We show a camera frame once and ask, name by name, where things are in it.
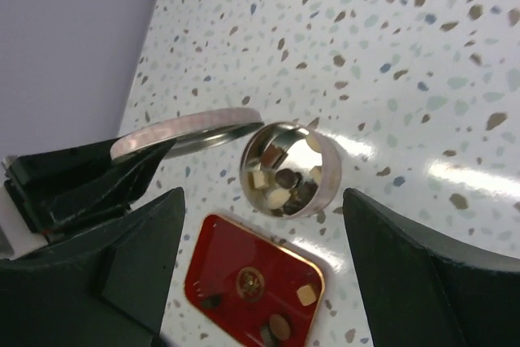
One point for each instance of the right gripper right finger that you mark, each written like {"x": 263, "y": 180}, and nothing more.
{"x": 420, "y": 287}

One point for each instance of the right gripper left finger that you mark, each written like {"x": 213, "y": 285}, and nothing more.
{"x": 107, "y": 286}

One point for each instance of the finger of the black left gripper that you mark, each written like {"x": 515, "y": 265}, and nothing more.
{"x": 71, "y": 189}

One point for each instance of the round metal tin lid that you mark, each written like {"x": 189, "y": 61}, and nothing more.
{"x": 191, "y": 133}

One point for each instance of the dark striped chocolate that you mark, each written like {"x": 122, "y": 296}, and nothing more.
{"x": 292, "y": 206}

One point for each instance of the dark teardrop chocolate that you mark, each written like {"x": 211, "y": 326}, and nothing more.
{"x": 306, "y": 191}

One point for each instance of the white round chocolate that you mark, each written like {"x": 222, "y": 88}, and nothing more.
{"x": 276, "y": 198}

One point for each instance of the dark oval chocolate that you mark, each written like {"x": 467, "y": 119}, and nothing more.
{"x": 287, "y": 178}

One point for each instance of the white rectangular chocolate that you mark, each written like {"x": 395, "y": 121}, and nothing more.
{"x": 260, "y": 179}

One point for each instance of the tan square Sweet chocolate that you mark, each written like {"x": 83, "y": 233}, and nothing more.
{"x": 313, "y": 143}

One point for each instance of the dark square chocolate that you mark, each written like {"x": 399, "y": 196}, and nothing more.
{"x": 211, "y": 302}

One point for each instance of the dark ridged chocolate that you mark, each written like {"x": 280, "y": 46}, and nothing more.
{"x": 267, "y": 337}

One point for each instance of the red rectangular tray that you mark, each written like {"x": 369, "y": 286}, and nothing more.
{"x": 261, "y": 282}

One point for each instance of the round metal tin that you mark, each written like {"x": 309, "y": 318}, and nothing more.
{"x": 324, "y": 169}

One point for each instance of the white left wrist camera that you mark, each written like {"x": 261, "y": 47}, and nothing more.
{"x": 16, "y": 238}

